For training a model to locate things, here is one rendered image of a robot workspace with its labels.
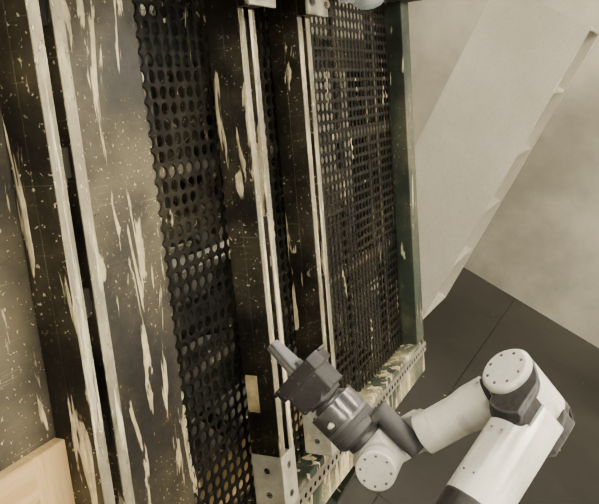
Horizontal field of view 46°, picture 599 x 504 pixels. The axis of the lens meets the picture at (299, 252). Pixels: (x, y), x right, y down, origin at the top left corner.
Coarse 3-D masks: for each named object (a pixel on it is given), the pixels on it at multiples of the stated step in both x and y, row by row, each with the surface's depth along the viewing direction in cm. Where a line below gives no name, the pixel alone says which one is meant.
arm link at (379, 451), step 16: (368, 416) 112; (384, 416) 112; (352, 432) 111; (368, 432) 112; (384, 432) 114; (400, 432) 111; (352, 448) 113; (368, 448) 110; (384, 448) 110; (400, 448) 114; (416, 448) 111; (368, 464) 109; (384, 464) 108; (400, 464) 111; (368, 480) 109; (384, 480) 108
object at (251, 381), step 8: (248, 376) 141; (256, 376) 140; (248, 384) 141; (256, 384) 140; (248, 392) 142; (256, 392) 141; (248, 400) 142; (256, 400) 141; (248, 408) 143; (256, 408) 142
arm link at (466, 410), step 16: (464, 384) 110; (480, 384) 107; (544, 384) 100; (448, 400) 109; (464, 400) 107; (480, 400) 105; (544, 400) 100; (560, 400) 103; (432, 416) 109; (448, 416) 107; (464, 416) 106; (480, 416) 105; (432, 432) 108; (448, 432) 108; (464, 432) 108
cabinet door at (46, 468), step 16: (48, 448) 93; (64, 448) 95; (16, 464) 89; (32, 464) 90; (48, 464) 93; (64, 464) 95; (0, 480) 86; (16, 480) 88; (32, 480) 90; (48, 480) 93; (64, 480) 95; (0, 496) 86; (16, 496) 88; (32, 496) 90; (48, 496) 93; (64, 496) 95
